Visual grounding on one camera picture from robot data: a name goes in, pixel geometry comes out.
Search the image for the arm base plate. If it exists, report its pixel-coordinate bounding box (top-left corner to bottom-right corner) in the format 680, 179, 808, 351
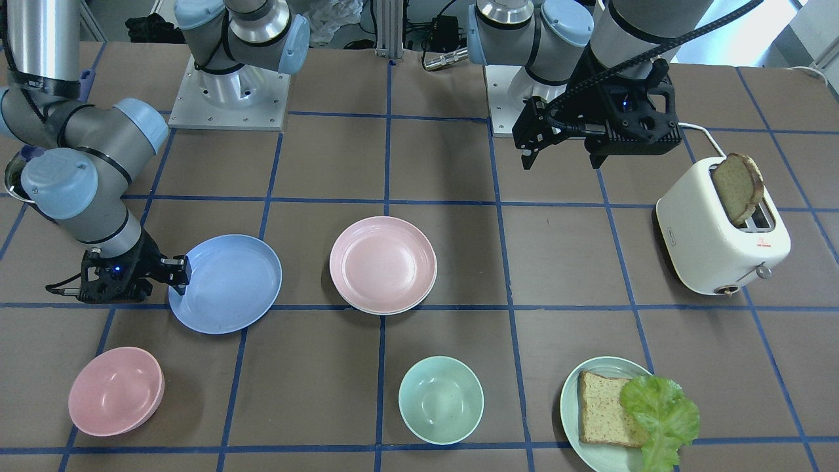
484, 65, 533, 138
168, 58, 292, 132

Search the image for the pink plate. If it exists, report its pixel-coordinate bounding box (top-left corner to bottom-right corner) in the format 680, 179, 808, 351
329, 216, 438, 301

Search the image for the white toaster power cable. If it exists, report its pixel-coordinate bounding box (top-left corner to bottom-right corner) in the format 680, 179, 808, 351
678, 121, 727, 158

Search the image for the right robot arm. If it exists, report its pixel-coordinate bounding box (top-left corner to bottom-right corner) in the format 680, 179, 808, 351
2, 1, 311, 304

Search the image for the bread slice in toaster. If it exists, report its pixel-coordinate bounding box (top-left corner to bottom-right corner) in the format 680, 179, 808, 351
711, 153, 765, 227

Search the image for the pink bowl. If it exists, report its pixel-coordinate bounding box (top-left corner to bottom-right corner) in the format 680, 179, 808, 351
67, 347, 165, 437

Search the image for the green plate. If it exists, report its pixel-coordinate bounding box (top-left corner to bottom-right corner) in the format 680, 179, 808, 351
558, 356, 651, 471

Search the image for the bread slice on plate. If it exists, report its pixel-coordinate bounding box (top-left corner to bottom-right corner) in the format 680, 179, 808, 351
578, 370, 648, 448

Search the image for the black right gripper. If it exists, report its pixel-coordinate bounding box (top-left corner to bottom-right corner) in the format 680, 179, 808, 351
45, 229, 191, 304

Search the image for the white toaster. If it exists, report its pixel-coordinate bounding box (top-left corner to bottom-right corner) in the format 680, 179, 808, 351
654, 156, 791, 295

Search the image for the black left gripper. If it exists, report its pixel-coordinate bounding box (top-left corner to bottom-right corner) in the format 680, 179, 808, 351
513, 56, 682, 170

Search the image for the dark blue pot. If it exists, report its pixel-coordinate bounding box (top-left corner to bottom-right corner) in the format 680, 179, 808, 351
4, 68, 95, 206

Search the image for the cream white plate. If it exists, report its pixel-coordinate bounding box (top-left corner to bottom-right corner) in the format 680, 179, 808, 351
344, 298, 426, 316

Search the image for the green lettuce leaf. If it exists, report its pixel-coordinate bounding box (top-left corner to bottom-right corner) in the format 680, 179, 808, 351
619, 374, 701, 471

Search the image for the green bowl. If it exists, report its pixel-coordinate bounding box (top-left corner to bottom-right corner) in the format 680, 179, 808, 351
398, 356, 484, 445

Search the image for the blue plate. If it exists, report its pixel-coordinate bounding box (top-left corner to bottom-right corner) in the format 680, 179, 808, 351
168, 234, 283, 334

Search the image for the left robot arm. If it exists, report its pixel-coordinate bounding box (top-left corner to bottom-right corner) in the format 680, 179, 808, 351
467, 1, 711, 170

